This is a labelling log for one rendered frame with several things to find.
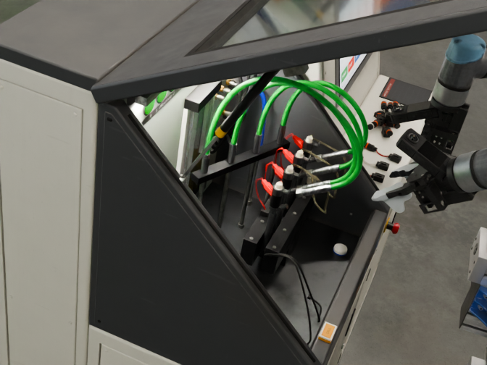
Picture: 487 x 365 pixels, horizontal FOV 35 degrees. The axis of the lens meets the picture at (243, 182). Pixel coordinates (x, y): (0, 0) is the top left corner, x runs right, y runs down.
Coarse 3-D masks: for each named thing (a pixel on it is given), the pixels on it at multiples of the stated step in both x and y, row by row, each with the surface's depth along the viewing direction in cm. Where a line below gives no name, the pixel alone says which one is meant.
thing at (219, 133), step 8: (272, 72) 137; (264, 80) 139; (256, 88) 140; (264, 88) 140; (248, 96) 142; (256, 96) 142; (240, 104) 144; (248, 104) 143; (232, 112) 146; (240, 112) 145; (232, 120) 147; (224, 128) 148; (216, 136) 151; (208, 144) 153; (192, 168) 158; (184, 176) 160
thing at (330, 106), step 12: (240, 84) 181; (252, 84) 179; (288, 84) 175; (300, 84) 175; (228, 96) 183; (312, 96) 175; (336, 108) 175; (216, 120) 189; (348, 132) 176; (204, 156) 196; (360, 156) 178; (360, 168) 180; (348, 180) 183
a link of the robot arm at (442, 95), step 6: (438, 84) 173; (438, 90) 173; (444, 90) 172; (450, 90) 179; (438, 96) 173; (444, 96) 172; (450, 96) 172; (456, 96) 171; (462, 96) 172; (438, 102) 174; (444, 102) 173; (450, 102) 172; (456, 102) 172; (462, 102) 173
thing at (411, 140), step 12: (408, 132) 153; (396, 144) 153; (408, 144) 151; (420, 144) 152; (432, 144) 153; (420, 156) 150; (432, 156) 151; (444, 156) 152; (432, 168) 150; (444, 168) 150
